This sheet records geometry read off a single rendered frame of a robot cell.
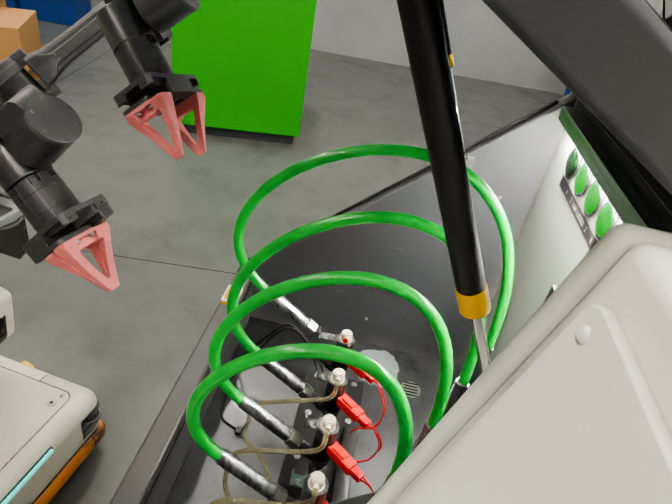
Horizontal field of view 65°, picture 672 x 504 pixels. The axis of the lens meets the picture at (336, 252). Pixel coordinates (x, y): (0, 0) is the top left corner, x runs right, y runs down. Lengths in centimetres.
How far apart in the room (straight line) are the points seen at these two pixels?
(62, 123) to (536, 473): 55
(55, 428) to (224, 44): 287
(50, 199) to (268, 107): 348
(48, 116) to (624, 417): 57
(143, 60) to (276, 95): 334
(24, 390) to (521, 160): 154
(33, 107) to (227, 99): 348
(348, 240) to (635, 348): 86
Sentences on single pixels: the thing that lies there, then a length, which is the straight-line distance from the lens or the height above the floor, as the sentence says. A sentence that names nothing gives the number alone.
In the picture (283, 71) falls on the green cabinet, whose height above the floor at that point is 56.
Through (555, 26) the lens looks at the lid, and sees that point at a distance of 22.
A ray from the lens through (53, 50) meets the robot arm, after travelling 120.
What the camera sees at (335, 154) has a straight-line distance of 63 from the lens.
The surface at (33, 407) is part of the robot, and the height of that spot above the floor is 28.
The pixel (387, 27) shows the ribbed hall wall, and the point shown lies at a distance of 716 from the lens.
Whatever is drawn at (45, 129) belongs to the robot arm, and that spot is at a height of 141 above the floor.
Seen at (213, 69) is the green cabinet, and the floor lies 51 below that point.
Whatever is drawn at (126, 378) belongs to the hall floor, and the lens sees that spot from 223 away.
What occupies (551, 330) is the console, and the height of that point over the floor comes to 149.
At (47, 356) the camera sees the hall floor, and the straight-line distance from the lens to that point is 237.
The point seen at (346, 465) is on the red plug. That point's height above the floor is 109.
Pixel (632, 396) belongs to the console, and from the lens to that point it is 22.
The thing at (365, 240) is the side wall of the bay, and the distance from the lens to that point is 105.
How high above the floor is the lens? 165
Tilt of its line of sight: 34 degrees down
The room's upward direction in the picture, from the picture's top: 11 degrees clockwise
